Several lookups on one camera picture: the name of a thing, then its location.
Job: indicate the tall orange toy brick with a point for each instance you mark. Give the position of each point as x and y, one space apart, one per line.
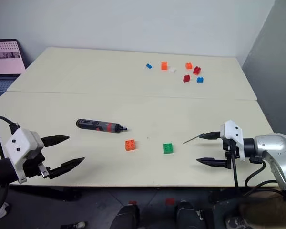
164 66

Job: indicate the dark rounded shape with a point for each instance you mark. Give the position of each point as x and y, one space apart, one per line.
188 215
125 217

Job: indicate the small orange toy brick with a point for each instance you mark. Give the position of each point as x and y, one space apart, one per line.
188 65

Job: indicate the open laptop with pink screen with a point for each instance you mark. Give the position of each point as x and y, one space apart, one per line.
4 59

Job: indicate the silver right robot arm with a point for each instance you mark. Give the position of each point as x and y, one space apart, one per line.
274 146

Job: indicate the brown rounded object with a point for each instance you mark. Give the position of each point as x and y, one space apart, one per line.
261 210

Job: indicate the blue square toy brick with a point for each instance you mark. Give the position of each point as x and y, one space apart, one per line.
200 80

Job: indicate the grey red electric screwdriver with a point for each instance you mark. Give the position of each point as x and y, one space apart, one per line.
97 126

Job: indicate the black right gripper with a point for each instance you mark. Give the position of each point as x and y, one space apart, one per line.
229 149

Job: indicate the green four-stud toy brick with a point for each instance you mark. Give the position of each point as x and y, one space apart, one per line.
168 148

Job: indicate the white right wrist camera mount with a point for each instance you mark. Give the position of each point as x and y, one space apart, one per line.
231 133

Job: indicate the white toy brick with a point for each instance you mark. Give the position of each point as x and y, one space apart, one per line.
172 69

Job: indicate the orange four-stud toy brick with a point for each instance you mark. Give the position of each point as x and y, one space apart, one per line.
131 145

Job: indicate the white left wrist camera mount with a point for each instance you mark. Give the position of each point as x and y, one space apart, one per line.
19 148

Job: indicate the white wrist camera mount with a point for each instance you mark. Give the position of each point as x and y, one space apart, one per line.
19 148
231 133

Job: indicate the small red floor marker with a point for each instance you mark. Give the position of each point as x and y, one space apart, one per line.
132 203
170 201

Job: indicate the thin metal screwdriver bit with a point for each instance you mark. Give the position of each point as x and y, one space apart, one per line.
190 140

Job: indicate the small blue flat toy brick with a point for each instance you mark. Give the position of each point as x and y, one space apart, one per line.
149 66

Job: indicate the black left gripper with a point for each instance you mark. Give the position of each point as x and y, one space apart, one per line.
34 165

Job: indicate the red toy brick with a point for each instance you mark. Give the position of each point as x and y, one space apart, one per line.
186 78
197 70

